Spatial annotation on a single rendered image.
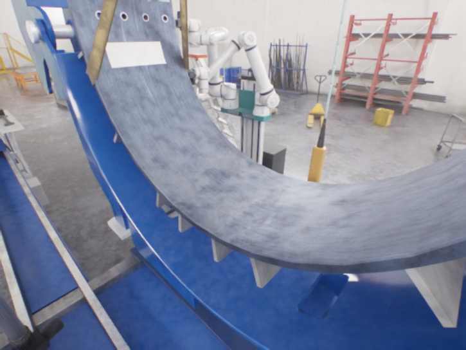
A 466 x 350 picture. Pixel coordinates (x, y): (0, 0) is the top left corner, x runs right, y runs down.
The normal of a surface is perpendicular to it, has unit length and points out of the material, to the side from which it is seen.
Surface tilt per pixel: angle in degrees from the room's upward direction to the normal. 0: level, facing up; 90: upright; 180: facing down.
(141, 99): 55
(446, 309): 42
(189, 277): 3
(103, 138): 59
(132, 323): 0
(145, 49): 75
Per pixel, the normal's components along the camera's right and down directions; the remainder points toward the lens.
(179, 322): 0.00, -0.88
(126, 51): 0.70, 0.10
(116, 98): 0.59, -0.23
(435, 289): 0.48, -0.43
